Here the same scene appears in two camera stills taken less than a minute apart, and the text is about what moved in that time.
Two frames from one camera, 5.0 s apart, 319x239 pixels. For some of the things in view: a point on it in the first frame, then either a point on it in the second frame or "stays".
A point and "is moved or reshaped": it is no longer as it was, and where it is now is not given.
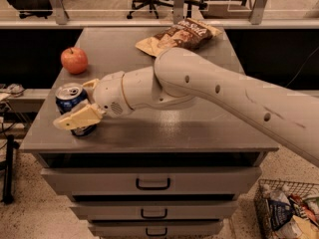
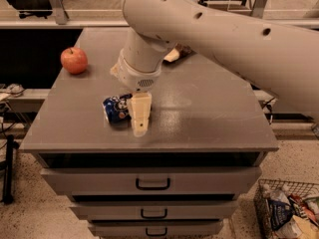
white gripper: x=109 y=95 to x=136 y=77
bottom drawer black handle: x=147 y=232 stays
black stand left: x=8 y=196 stays
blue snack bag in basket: x=279 y=213 stays
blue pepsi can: x=66 y=95 is moved or reshaped
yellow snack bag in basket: x=309 y=230 stays
